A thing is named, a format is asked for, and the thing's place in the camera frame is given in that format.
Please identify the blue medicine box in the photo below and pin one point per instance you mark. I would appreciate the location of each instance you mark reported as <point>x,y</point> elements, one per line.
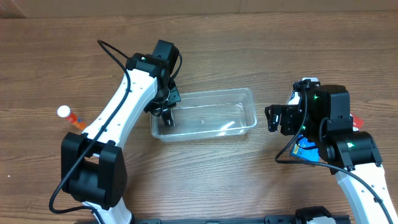
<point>304,150</point>

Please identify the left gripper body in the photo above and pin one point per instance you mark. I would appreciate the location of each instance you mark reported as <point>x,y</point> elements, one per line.
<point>166,106</point>

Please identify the clear plastic container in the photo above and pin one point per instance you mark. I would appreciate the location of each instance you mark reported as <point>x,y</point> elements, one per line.
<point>208,114</point>

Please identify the red medicine box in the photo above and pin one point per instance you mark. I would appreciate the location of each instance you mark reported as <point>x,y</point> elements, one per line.
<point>357,123</point>

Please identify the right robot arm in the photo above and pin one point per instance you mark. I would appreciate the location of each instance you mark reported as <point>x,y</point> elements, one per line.
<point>322,115</point>

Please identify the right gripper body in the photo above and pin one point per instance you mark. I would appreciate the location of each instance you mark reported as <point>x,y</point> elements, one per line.
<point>280,117</point>

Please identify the white medicine box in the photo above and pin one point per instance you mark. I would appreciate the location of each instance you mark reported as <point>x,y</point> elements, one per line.
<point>294,97</point>

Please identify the orange pill bottle white cap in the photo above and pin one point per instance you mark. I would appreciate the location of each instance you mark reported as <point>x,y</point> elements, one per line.
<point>65,112</point>

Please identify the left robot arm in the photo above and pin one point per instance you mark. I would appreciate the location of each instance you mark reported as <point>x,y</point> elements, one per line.
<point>93,170</point>

